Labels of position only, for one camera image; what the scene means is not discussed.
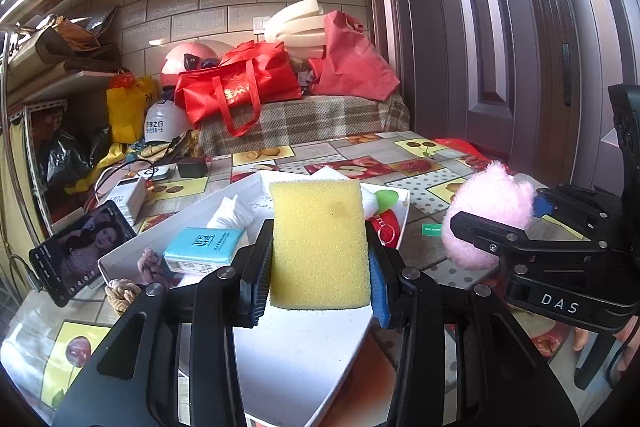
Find yellow sponge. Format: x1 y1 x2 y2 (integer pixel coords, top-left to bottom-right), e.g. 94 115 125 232
268 179 372 310

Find black power adapter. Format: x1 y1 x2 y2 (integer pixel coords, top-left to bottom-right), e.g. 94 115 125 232
178 157 208 178

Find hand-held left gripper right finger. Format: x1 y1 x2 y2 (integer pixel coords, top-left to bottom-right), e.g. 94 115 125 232
365 222 581 427

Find brown leather bag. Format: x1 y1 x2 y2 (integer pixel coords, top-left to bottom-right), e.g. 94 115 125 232
32 4 123 72

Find person's right hand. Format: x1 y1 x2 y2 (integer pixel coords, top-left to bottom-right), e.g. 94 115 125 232
615 314 640 373

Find curved metal pole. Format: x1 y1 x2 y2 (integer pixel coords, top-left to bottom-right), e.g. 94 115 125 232
0 24 51 248

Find pink fluffy ball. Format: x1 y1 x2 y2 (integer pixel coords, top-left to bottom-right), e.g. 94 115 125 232
444 160 536 270

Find white foam strips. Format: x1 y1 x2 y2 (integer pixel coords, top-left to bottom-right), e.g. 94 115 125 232
263 0 333 58

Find black door handle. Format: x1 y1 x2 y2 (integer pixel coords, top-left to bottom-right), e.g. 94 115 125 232
562 43 572 106

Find white flat device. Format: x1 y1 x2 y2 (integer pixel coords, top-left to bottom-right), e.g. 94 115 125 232
132 166 173 182

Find yellow bag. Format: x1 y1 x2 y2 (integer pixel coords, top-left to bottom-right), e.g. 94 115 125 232
106 72 161 144

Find red apple plush keychain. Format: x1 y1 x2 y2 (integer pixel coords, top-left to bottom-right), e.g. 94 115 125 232
362 187 402 250

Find black smartphone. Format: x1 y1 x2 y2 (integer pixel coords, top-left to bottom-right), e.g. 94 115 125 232
28 200 137 308

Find red tote bag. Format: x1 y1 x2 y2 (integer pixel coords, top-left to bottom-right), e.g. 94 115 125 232
174 41 303 138

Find pink helmet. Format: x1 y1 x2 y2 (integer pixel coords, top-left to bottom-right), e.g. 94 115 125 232
161 41 231 88

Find white tray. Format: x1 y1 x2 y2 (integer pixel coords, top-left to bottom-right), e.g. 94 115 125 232
97 170 412 427

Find blue tissue pack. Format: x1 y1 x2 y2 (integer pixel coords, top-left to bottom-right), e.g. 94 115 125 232
163 227 247 278

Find white navy patterned cloth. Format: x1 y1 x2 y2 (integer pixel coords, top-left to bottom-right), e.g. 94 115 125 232
206 194 273 233

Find brown knotted rope toy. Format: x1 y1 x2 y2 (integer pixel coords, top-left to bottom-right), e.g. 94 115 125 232
136 247 175 289

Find brown braided hair tie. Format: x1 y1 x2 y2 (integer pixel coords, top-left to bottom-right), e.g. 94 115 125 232
104 278 146 314

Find grey panelled door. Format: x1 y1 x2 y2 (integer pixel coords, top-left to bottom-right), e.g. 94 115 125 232
570 0 640 188
385 0 531 172

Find white power bank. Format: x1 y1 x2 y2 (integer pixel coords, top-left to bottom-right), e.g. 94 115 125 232
107 179 147 225

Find black plastic bag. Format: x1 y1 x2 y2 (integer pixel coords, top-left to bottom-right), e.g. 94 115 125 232
40 127 111 188

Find red plastic bag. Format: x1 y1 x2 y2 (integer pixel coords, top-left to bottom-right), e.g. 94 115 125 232
307 10 401 102

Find white helmet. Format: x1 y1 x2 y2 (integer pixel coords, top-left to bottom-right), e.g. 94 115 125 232
144 99 193 145

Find fruit print tablecloth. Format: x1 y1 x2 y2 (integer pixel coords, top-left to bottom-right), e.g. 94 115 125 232
0 130 640 413

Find plaid cloth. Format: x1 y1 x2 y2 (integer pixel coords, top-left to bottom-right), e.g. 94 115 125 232
197 94 411 156

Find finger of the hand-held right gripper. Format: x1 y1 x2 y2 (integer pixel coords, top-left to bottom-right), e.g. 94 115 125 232
450 211 533 268
532 186 621 228

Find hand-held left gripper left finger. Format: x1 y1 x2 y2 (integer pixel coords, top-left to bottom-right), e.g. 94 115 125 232
52 218 275 427

